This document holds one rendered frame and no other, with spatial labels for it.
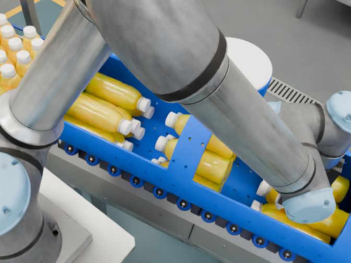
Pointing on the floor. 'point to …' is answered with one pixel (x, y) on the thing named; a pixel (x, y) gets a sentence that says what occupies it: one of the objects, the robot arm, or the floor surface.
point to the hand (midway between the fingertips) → (279, 196)
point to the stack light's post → (31, 14)
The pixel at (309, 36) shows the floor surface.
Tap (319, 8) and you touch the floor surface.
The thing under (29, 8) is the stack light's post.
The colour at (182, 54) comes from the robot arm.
